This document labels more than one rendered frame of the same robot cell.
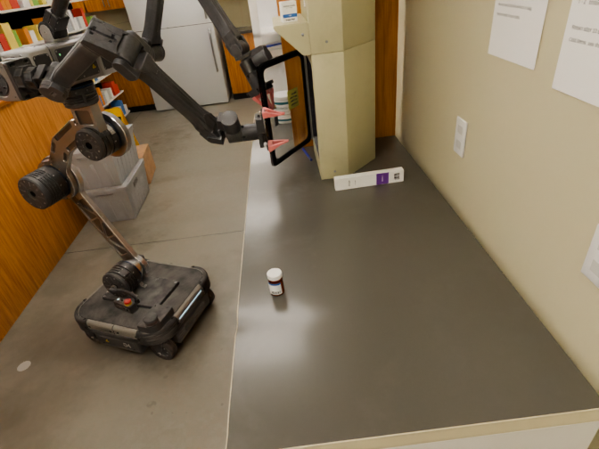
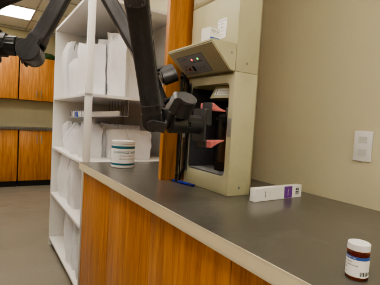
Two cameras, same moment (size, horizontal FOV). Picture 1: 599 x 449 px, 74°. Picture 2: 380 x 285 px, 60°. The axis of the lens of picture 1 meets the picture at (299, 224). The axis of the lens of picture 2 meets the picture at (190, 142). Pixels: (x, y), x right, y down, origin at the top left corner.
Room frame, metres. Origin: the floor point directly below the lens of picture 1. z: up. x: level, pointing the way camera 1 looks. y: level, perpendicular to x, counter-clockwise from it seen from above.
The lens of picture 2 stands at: (0.47, 0.68, 1.21)
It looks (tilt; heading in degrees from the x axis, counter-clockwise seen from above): 3 degrees down; 327
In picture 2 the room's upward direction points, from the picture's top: 3 degrees clockwise
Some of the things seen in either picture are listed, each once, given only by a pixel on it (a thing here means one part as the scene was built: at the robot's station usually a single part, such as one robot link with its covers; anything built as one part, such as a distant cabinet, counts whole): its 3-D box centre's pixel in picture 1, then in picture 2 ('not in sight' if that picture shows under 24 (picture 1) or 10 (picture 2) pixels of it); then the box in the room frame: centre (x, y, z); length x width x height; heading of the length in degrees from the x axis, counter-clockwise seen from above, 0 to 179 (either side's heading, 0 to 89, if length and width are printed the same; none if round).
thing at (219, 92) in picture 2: not in sight; (230, 93); (1.56, -0.21, 1.34); 0.18 x 0.18 x 0.05
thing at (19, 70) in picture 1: (31, 78); not in sight; (1.39, 0.80, 1.45); 0.09 x 0.08 x 0.12; 157
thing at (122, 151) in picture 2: not in sight; (122, 153); (2.22, 0.00, 1.02); 0.13 x 0.13 x 0.15
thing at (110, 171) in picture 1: (105, 156); not in sight; (3.24, 1.56, 0.49); 0.60 x 0.42 x 0.33; 0
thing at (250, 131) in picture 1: (252, 131); (193, 124); (1.33, 0.12, 1.20); 0.07 x 0.07 x 0.10; 0
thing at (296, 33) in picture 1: (290, 34); (199, 60); (1.58, -0.05, 1.46); 0.32 x 0.12 x 0.10; 0
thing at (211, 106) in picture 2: (271, 118); (212, 114); (1.33, 0.05, 1.24); 0.09 x 0.07 x 0.07; 90
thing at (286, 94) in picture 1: (287, 107); (182, 126); (1.61, -0.01, 1.19); 0.30 x 0.01 x 0.40; 144
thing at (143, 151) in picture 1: (135, 165); not in sight; (3.85, 1.61, 0.14); 0.41 x 0.32 x 0.28; 6
